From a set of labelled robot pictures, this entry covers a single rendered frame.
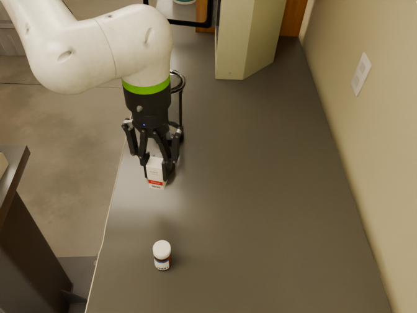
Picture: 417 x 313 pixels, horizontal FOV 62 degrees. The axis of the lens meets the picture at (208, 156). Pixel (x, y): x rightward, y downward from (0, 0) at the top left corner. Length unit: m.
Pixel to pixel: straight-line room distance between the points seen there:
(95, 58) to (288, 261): 0.66
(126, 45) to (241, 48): 0.82
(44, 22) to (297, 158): 0.82
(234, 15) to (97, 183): 1.42
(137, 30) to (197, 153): 0.60
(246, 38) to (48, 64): 0.89
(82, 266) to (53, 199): 0.50
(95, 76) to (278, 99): 0.90
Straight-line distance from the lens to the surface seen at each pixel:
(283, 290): 0.90
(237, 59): 1.37
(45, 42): 0.57
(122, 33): 0.58
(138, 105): 0.67
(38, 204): 2.30
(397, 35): 1.04
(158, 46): 0.60
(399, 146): 0.97
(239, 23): 1.30
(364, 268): 0.99
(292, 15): 1.74
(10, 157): 1.21
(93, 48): 0.57
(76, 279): 1.96
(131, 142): 0.81
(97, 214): 2.15
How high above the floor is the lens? 1.75
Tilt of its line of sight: 48 degrees down
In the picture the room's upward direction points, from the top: 4 degrees clockwise
